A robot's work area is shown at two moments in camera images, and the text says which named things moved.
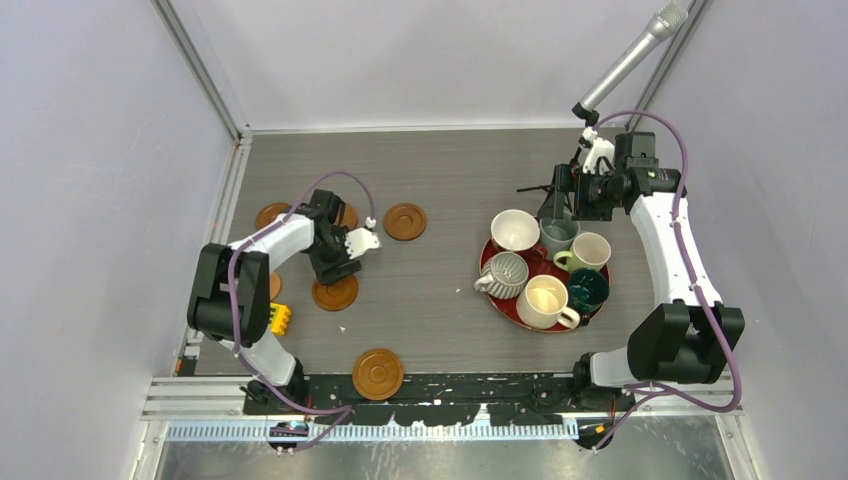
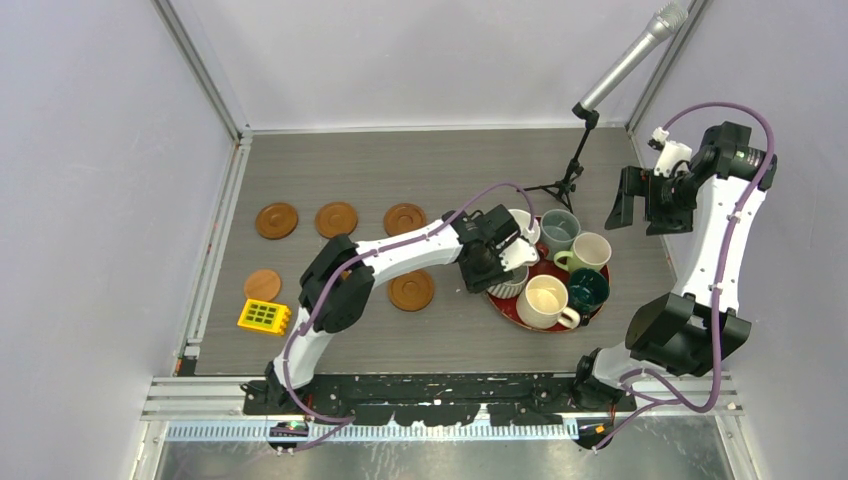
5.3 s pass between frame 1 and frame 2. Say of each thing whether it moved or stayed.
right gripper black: moved
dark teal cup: stayed
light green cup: stayed
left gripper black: moved
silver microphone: stayed
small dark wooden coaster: stayed
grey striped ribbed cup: stayed
